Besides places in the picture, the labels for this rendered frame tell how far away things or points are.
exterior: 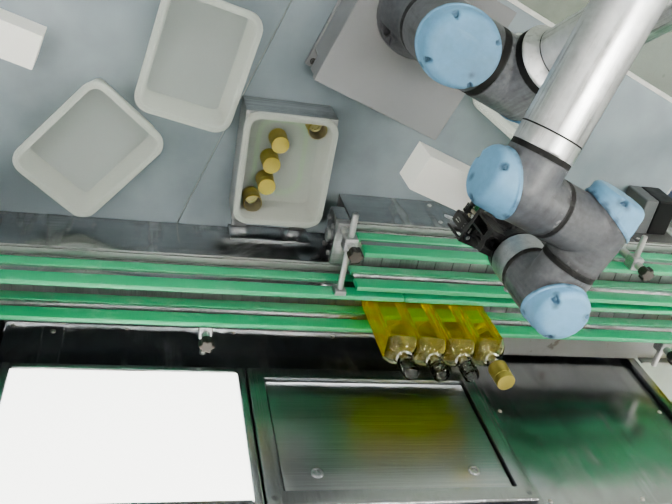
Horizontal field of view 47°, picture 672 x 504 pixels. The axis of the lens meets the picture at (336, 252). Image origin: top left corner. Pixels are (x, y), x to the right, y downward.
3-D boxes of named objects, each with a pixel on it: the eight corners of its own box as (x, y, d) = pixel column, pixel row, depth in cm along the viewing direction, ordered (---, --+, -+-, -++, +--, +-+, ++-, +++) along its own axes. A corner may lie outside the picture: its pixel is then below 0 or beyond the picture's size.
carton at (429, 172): (419, 141, 121) (430, 156, 116) (532, 197, 131) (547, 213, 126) (399, 173, 124) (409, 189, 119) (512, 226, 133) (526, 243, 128)
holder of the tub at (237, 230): (225, 225, 156) (228, 243, 149) (242, 95, 143) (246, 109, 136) (307, 230, 160) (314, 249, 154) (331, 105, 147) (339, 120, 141)
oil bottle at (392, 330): (359, 303, 156) (385, 369, 138) (365, 279, 154) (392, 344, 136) (385, 304, 158) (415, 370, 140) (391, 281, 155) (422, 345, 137)
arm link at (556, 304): (611, 301, 93) (568, 353, 96) (570, 255, 102) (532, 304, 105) (565, 278, 90) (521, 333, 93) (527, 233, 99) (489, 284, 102)
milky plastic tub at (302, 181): (227, 202, 153) (231, 223, 146) (241, 95, 142) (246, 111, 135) (312, 209, 158) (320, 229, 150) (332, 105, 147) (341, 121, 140)
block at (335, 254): (319, 246, 155) (325, 264, 149) (327, 204, 151) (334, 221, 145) (336, 247, 156) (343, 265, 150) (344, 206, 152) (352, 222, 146)
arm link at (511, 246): (565, 258, 103) (530, 305, 106) (551, 242, 107) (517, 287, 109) (523, 239, 100) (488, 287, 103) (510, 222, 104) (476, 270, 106)
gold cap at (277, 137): (269, 127, 145) (272, 135, 141) (287, 128, 146) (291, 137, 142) (267, 144, 147) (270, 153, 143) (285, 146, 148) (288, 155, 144)
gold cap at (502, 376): (507, 370, 141) (517, 386, 137) (489, 377, 141) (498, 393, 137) (504, 357, 139) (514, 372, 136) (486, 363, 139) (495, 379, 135)
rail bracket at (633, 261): (604, 247, 162) (637, 281, 151) (616, 216, 159) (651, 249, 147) (620, 248, 163) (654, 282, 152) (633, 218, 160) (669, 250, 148)
